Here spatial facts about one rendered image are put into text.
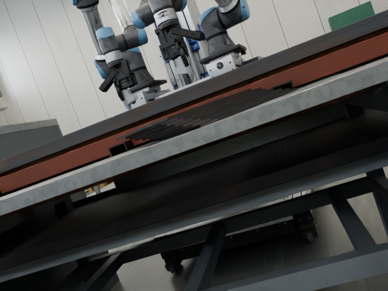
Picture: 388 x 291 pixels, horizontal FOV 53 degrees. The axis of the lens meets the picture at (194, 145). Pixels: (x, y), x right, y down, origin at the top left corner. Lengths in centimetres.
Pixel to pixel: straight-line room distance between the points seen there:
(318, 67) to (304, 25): 1040
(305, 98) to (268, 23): 1079
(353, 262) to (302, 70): 51
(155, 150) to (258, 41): 1077
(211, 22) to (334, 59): 117
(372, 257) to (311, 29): 1044
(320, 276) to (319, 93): 59
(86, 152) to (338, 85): 71
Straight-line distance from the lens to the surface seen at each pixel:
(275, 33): 1142
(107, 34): 175
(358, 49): 103
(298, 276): 114
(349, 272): 115
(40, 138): 227
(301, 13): 1145
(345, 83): 70
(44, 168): 121
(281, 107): 69
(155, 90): 225
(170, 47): 140
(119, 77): 171
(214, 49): 207
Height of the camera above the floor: 77
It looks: 4 degrees down
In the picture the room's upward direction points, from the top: 20 degrees counter-clockwise
